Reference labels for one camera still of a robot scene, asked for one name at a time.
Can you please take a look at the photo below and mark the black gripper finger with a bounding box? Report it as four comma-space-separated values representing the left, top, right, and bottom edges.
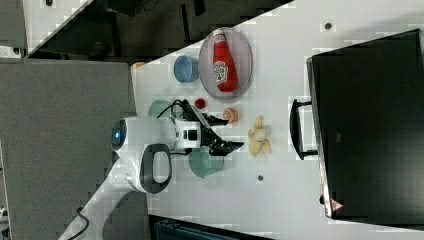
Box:
209, 133, 244, 156
203, 113, 229, 126

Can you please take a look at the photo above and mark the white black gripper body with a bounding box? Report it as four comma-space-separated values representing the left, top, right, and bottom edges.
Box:
173, 100, 211, 154

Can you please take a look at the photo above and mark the peeled toy banana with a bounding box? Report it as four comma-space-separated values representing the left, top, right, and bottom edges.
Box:
248, 115, 272, 157

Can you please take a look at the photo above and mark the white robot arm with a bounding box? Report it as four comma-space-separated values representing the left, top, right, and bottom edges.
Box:
58, 99, 243, 240

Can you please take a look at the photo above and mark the black toaster oven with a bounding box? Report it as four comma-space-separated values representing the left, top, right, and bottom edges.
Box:
289, 29, 424, 230

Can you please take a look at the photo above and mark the orange slice toy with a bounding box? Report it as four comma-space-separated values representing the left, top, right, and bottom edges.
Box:
223, 107, 238, 124

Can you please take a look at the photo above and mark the small red toy fruit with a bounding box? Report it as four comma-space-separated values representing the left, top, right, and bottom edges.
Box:
195, 98, 206, 109

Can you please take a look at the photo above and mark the green cup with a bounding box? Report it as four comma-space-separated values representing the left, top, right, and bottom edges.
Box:
188, 147, 224, 178

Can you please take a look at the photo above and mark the green perforated colander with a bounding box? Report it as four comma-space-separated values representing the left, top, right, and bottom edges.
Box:
148, 100, 183, 118

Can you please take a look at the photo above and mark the red ketchup bottle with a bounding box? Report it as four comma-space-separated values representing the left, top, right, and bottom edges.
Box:
213, 29, 238, 92

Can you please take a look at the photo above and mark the blue bowl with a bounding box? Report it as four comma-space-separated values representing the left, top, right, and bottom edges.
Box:
173, 55, 199, 83

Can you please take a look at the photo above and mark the grey round plate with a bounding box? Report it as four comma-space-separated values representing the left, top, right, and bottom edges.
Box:
198, 27, 253, 100

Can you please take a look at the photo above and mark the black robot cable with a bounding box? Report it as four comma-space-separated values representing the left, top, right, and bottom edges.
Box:
66, 206, 90, 240

